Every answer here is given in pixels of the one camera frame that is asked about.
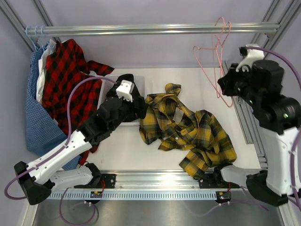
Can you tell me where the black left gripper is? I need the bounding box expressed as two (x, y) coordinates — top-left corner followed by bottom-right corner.
(110, 89), (148, 132)

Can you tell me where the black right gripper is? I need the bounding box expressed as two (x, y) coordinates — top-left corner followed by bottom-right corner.
(219, 63), (261, 108)

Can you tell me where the pink wire hanger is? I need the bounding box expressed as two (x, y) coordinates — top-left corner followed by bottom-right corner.
(192, 16), (234, 108)
(213, 21), (232, 99)

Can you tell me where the yellow plaid shirt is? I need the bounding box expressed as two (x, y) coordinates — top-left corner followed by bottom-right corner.
(139, 83), (237, 179)

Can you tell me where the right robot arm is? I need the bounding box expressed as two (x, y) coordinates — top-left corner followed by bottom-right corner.
(213, 60), (301, 207)

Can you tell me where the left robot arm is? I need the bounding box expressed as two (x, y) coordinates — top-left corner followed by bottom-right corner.
(14, 96), (148, 205)

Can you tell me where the red black plaid shirt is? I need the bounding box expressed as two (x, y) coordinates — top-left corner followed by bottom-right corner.
(41, 39), (115, 165)

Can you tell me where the blue checked shirt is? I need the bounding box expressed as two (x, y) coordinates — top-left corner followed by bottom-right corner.
(25, 49), (67, 157)

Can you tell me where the white shirt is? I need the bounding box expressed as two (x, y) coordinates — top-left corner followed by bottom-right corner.
(36, 39), (56, 104)

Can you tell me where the white plastic basket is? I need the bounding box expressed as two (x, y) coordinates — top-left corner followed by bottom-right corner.
(97, 74), (146, 126)

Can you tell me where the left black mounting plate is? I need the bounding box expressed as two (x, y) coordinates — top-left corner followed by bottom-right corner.
(74, 173), (117, 189)

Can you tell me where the black mounting plate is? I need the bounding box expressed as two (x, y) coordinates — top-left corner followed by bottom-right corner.
(74, 173), (117, 189)
(193, 172), (229, 188)

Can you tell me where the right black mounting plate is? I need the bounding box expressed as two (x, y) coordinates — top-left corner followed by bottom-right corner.
(193, 172), (229, 188)

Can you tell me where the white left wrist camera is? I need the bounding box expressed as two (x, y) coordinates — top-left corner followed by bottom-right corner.
(116, 80), (135, 102)

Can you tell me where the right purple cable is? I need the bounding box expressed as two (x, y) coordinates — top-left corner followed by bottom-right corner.
(185, 47), (301, 217)

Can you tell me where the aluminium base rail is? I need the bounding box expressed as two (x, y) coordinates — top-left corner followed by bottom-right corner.
(30, 170), (286, 190)

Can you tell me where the aluminium hanging rail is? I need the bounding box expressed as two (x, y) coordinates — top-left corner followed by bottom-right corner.
(25, 22), (280, 38)

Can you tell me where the right frame post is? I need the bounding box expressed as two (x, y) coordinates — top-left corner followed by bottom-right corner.
(221, 0), (301, 169)

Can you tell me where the frame post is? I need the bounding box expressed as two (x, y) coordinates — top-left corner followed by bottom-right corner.
(0, 0), (53, 51)
(221, 0), (301, 169)

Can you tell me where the slotted white cable duct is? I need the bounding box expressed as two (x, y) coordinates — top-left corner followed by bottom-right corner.
(49, 190), (217, 201)

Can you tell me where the blue wire hanger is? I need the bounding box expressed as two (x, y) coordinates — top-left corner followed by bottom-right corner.
(34, 25), (47, 51)
(40, 25), (50, 51)
(25, 25), (40, 50)

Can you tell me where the left frame post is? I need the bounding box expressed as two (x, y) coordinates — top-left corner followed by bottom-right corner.
(0, 0), (53, 51)

